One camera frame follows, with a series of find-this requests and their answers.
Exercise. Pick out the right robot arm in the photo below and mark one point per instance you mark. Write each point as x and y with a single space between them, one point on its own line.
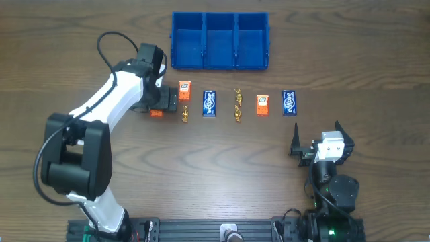
339 191

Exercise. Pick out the gold candy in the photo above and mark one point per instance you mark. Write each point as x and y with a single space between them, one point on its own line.
238 113
238 96
185 114

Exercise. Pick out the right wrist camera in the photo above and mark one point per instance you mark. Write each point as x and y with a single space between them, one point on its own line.
331 144

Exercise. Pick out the blue candy pack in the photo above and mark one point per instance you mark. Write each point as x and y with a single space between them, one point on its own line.
289 103
209 103

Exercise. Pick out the blue tray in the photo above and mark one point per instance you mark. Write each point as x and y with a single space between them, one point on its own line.
220 50

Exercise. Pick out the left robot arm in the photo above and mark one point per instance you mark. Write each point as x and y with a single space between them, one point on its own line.
121 97

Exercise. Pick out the orange candy box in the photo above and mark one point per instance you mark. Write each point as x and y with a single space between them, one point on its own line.
262 109
156 113
184 94

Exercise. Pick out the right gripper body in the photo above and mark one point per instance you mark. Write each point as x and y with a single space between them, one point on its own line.
307 159

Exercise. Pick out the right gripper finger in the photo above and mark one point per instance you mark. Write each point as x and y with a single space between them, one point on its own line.
295 142
346 138

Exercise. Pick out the mounting rail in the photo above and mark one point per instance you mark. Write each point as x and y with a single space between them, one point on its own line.
195 230

